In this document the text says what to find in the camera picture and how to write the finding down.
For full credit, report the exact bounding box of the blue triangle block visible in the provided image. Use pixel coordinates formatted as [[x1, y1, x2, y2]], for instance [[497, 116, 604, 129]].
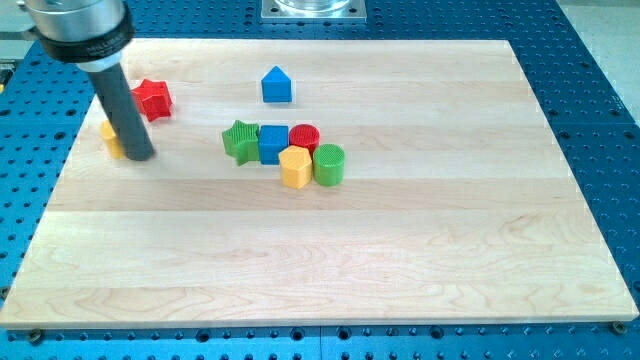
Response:
[[261, 66, 293, 103]]

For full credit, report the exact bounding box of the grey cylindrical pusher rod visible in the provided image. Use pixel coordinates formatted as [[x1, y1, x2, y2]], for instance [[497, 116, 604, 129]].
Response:
[[88, 63, 155, 161]]

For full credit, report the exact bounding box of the wooden board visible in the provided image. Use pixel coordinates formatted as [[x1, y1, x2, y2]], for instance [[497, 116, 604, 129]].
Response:
[[1, 39, 638, 329]]

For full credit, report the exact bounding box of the red cylinder block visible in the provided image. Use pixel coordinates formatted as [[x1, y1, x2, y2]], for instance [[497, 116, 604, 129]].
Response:
[[289, 124, 320, 156]]

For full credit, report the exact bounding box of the right board clamp screw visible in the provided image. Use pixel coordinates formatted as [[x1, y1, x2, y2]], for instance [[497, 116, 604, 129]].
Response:
[[610, 321, 627, 335]]

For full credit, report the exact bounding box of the green star block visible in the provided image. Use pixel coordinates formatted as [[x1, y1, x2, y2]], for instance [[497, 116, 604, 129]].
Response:
[[222, 120, 260, 166]]

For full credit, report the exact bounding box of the green cylinder block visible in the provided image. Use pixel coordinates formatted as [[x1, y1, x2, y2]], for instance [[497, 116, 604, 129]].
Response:
[[313, 144, 346, 187]]

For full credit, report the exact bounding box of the board clamp screw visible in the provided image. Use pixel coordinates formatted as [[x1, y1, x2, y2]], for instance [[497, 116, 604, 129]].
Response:
[[610, 321, 627, 335], [26, 329, 44, 345]]

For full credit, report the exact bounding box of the yellow pentagon block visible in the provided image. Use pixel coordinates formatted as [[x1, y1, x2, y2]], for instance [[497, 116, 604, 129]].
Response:
[[278, 146, 313, 189]]

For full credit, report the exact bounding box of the clear robot base plate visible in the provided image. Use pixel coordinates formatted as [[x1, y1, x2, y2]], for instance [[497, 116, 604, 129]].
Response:
[[260, 0, 367, 23]]

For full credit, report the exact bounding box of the left board clamp screw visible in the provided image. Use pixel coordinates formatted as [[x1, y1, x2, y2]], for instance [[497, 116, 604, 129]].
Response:
[[26, 329, 44, 345]]

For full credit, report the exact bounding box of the yellow block behind rod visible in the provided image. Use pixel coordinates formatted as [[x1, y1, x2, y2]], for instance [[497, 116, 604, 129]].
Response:
[[99, 120, 125, 159]]

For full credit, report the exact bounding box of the blue cube block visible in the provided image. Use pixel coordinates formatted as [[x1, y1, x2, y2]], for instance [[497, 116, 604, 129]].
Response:
[[258, 125, 289, 165]]

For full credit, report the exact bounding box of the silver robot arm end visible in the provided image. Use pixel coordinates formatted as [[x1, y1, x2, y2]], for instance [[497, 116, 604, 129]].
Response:
[[24, 0, 135, 73]]

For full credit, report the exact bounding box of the red star block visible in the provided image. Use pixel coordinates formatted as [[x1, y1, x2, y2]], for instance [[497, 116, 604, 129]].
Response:
[[131, 79, 172, 122]]

